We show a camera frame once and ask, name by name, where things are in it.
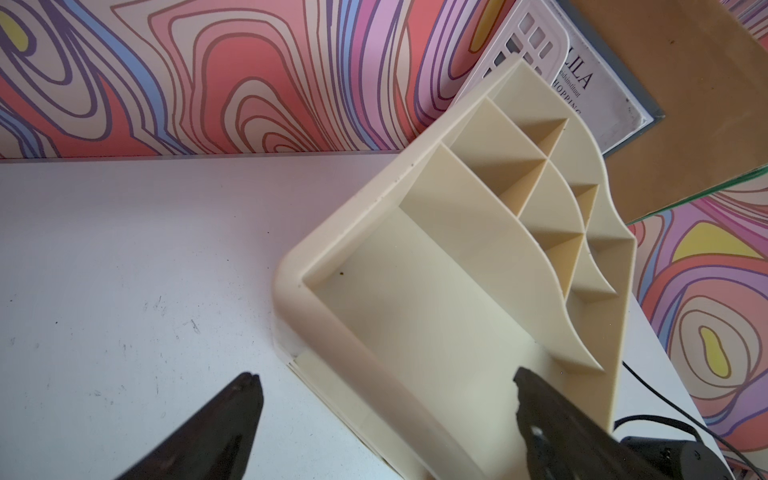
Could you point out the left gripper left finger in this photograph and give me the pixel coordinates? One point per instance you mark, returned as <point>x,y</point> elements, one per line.
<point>215,443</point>

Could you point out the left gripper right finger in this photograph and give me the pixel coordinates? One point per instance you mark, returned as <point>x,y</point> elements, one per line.
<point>564,443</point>

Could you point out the beige drawer organizer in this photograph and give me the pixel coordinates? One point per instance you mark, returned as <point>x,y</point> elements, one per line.
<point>489,244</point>

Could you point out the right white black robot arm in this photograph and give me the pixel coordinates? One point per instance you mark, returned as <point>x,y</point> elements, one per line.
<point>679,459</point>

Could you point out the green folder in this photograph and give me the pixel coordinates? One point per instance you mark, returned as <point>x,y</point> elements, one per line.
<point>756,173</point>

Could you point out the white book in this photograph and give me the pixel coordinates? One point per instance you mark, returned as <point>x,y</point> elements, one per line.
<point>599,87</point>

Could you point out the brown cardboard folder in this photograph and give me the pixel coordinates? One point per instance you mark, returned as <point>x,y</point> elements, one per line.
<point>709,76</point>

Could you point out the white file rack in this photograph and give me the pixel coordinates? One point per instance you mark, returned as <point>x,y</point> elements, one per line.
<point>532,31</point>

